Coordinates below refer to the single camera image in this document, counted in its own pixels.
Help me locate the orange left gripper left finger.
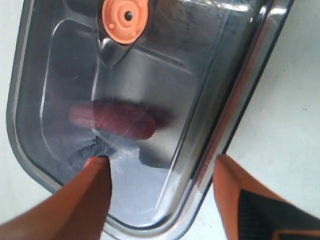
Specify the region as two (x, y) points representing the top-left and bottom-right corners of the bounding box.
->
(0, 156), (112, 240)

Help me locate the stainless steel lunch box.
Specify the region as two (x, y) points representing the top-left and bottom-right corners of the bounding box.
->
(6, 0), (296, 240)

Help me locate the dark transparent lunch box lid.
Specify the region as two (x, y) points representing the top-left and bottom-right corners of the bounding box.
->
(13, 0), (268, 231)

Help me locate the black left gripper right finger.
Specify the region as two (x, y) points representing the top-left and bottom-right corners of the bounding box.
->
(212, 154), (320, 240)

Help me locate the red toy sausage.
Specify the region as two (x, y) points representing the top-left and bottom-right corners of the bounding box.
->
(68, 101), (157, 140)

